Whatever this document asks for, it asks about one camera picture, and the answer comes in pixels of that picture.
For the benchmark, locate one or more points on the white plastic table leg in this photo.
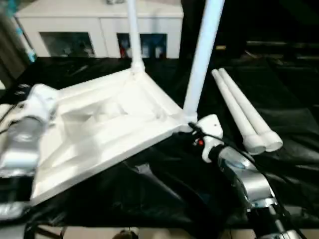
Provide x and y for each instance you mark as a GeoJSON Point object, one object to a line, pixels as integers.
{"type": "Point", "coordinates": [249, 107]}
{"type": "Point", "coordinates": [202, 62]}
{"type": "Point", "coordinates": [234, 107]}
{"type": "Point", "coordinates": [135, 37]}

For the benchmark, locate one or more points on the white plastic table top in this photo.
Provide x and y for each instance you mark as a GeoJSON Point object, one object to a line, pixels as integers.
{"type": "Point", "coordinates": [99, 129]}

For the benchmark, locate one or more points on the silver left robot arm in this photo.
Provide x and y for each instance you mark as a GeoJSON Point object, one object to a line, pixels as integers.
{"type": "Point", "coordinates": [20, 149]}

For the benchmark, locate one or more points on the black mat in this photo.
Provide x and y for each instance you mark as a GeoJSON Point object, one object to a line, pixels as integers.
{"type": "Point", "coordinates": [162, 199]}

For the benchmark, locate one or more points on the dark robot body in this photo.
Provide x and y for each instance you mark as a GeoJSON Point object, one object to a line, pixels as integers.
{"type": "Point", "coordinates": [125, 234]}

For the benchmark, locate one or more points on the black cabinet gold label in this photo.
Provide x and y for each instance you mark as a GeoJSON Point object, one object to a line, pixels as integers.
{"type": "Point", "coordinates": [219, 25]}

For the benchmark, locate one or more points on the dark grey bundle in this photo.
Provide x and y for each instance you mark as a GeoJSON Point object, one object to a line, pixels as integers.
{"type": "Point", "coordinates": [111, 1]}

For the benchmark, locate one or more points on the black metal stand leg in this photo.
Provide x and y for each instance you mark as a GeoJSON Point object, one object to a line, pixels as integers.
{"type": "Point", "coordinates": [49, 231]}

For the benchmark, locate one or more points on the white glass-door cabinet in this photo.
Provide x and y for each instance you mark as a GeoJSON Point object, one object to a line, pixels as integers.
{"type": "Point", "coordinates": [74, 22]}

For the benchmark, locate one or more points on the grey curtain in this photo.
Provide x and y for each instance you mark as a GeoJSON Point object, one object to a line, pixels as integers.
{"type": "Point", "coordinates": [12, 49]}

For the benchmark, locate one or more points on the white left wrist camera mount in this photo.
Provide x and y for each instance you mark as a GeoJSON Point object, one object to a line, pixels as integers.
{"type": "Point", "coordinates": [40, 104]}

